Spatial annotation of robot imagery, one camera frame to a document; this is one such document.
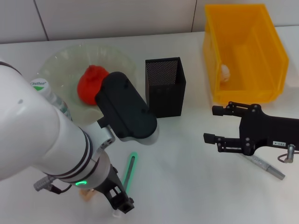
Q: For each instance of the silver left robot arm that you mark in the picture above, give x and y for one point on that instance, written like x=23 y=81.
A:
x=35 y=135

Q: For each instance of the white paper ball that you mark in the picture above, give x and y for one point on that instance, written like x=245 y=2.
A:
x=225 y=72

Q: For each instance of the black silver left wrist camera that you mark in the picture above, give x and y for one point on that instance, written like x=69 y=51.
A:
x=126 y=109

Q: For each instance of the clear water bottle green label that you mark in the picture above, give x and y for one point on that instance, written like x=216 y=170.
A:
x=39 y=85

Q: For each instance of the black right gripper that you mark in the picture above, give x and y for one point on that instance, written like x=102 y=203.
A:
x=264 y=133

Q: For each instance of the grey glitter pen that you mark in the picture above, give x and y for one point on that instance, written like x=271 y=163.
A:
x=268 y=166

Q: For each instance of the green utility knife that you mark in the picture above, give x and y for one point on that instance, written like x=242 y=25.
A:
x=130 y=168

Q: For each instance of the black mesh pen holder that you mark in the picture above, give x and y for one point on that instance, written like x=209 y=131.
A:
x=165 y=102

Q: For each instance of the tan eraser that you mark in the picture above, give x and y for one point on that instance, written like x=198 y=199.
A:
x=87 y=194

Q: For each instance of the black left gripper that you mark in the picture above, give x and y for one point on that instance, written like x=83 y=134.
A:
x=112 y=179

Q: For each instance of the yellow plastic bin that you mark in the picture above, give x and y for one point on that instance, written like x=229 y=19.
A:
x=233 y=35

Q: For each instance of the red-orange knitted orange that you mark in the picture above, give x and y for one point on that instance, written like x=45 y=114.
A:
x=90 y=86

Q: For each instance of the green glass fruit plate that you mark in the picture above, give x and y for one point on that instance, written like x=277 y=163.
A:
x=70 y=58

